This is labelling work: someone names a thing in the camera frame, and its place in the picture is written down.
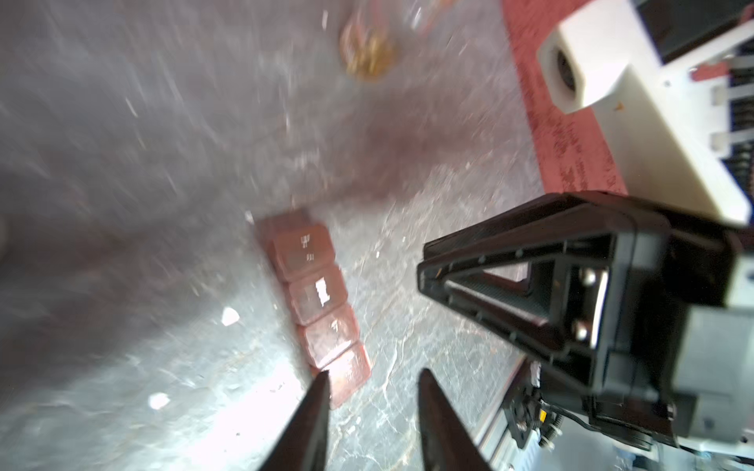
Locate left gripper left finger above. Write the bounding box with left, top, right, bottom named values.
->
left=260, top=371, right=330, bottom=471

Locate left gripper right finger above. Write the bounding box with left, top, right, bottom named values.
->
left=418, top=368, right=491, bottom=471

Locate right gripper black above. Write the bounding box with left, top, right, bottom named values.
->
left=565, top=205, right=753, bottom=445

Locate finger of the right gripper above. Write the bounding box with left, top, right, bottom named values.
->
left=416, top=192, right=619, bottom=377

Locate amber pill bottle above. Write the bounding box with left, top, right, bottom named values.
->
left=338, top=0, right=458, bottom=80

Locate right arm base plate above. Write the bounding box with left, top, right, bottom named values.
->
left=501, top=359, right=564, bottom=451

